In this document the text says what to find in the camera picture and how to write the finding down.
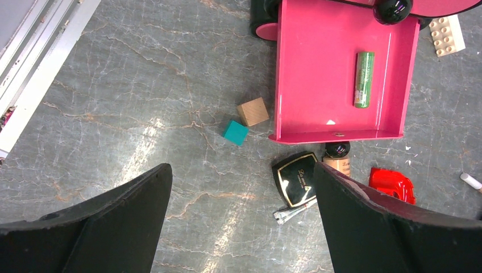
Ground white lego brick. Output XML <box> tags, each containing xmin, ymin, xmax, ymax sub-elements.
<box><xmin>429</xmin><ymin>15</ymin><xmax>466</xmax><ymax>57</ymax></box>

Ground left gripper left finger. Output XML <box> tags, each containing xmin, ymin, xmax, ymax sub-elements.
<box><xmin>1</xmin><ymin>163</ymin><xmax>173</xmax><ymax>272</ymax></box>

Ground wooden cube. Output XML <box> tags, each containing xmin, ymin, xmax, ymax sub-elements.
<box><xmin>236</xmin><ymin>97</ymin><xmax>269</xmax><ymax>127</ymax></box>

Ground green lip balm tube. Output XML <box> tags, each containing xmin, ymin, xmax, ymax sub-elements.
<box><xmin>354</xmin><ymin>52</ymin><xmax>375</xmax><ymax>109</ymax></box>

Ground black pink drawer organizer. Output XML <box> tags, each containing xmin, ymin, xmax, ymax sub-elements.
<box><xmin>250</xmin><ymin>1</ymin><xmax>481</xmax><ymax>144</ymax></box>

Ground pink white lip gloss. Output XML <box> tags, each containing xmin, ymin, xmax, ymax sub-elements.
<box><xmin>460</xmin><ymin>172</ymin><xmax>482</xmax><ymax>192</ymax></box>

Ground silver tweezers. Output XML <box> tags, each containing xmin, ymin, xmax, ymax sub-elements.
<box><xmin>273</xmin><ymin>198</ymin><xmax>317</xmax><ymax>225</ymax></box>

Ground foundation bottle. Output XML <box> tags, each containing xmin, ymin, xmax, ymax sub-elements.
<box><xmin>323</xmin><ymin>155</ymin><xmax>351</xmax><ymax>177</ymax></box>

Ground teal cube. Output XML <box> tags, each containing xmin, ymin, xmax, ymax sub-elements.
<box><xmin>222</xmin><ymin>120</ymin><xmax>249</xmax><ymax>146</ymax></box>

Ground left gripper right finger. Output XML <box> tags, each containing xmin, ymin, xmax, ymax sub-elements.
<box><xmin>314</xmin><ymin>162</ymin><xmax>481</xmax><ymax>272</ymax></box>

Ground red D-shaped toy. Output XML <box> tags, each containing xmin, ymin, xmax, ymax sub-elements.
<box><xmin>369</xmin><ymin>167</ymin><xmax>416</xmax><ymax>205</ymax></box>

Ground black compact case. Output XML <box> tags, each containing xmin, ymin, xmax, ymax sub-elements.
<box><xmin>272</xmin><ymin>151</ymin><xmax>318</xmax><ymax>208</ymax></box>

